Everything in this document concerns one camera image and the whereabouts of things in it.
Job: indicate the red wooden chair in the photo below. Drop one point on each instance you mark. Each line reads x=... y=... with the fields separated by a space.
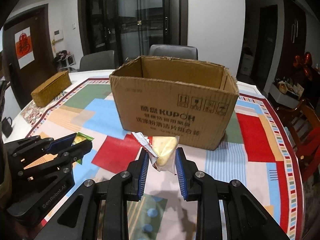
x=303 y=125

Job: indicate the grey chair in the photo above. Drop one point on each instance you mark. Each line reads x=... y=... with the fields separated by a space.
x=177 y=51
x=102 y=60

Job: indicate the colourful patchwork tablecloth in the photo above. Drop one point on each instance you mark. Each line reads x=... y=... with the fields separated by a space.
x=255 y=150

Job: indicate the green snack packet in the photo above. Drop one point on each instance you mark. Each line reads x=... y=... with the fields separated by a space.
x=80 y=146

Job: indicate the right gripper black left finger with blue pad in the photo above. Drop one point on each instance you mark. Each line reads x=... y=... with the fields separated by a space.
x=101 y=205

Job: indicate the glass sliding door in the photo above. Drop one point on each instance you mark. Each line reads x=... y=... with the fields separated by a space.
x=131 y=27

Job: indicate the white wall intercom panel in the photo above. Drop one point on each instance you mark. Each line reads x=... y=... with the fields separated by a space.
x=58 y=35

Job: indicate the white shoe rack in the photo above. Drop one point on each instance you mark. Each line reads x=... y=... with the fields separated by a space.
x=64 y=61

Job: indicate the brown cardboard box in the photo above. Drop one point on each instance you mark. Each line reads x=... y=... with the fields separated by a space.
x=167 y=96

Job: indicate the red foil balloon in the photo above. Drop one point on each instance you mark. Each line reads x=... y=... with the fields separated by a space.
x=305 y=63

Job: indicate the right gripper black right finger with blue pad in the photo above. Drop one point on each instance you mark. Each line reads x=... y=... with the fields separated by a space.
x=224 y=205

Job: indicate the grey chair left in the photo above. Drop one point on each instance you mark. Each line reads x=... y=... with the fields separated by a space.
x=102 y=60

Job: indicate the white low side cabinet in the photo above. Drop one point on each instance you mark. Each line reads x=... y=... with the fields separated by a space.
x=284 y=94

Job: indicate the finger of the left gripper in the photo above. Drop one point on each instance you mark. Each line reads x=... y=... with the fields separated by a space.
x=61 y=160
x=35 y=147

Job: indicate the clear yellow pastry packet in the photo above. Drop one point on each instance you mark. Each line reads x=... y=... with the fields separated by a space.
x=161 y=150

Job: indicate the woven straw tissue box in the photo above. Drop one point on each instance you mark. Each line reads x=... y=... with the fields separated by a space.
x=51 y=88

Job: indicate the grey chair centre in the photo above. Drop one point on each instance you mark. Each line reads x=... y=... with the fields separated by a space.
x=177 y=51

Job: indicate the red fu door poster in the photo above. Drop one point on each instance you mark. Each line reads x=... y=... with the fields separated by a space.
x=24 y=48

